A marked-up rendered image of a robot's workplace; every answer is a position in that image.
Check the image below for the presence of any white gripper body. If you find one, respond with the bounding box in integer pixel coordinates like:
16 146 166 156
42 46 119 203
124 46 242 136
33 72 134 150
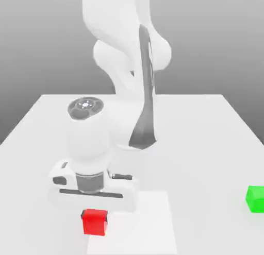
46 182 138 214

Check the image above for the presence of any small red cube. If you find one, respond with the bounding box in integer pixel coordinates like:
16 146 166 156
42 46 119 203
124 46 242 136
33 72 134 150
80 209 109 236

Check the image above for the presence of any small green cube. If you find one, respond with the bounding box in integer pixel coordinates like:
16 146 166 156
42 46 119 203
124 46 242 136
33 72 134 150
245 185 264 214

